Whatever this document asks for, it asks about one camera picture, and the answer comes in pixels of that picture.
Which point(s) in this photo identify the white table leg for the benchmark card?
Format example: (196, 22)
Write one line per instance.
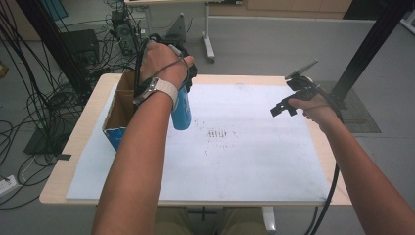
(268, 220)

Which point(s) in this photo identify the black equipment box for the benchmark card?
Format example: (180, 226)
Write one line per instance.
(81, 45)

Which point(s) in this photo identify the blue bottle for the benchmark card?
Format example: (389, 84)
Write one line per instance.
(181, 114)

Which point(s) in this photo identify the white power strip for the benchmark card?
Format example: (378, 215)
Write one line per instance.
(7, 186)

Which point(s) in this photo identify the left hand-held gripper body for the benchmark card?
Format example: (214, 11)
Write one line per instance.
(176, 31)

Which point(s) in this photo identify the white table mat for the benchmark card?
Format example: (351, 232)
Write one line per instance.
(254, 156)

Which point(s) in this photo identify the black metal stand post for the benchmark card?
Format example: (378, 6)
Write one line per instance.
(55, 45)
(368, 49)

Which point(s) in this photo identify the blue cardboard box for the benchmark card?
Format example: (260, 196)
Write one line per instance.
(117, 114)

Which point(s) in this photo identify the white desk frame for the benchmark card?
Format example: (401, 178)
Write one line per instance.
(207, 39)

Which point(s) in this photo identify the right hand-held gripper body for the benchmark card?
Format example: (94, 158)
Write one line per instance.
(301, 83)

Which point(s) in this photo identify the black tape piece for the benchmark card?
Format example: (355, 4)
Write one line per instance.
(64, 157)

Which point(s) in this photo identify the person's right hand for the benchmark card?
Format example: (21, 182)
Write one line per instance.
(316, 109)

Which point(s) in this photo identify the black stand base plate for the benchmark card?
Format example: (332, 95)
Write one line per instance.
(42, 143)

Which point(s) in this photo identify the person's left hand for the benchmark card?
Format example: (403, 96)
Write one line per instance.
(163, 62)

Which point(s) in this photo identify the computer tower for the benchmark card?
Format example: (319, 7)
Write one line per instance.
(125, 32)

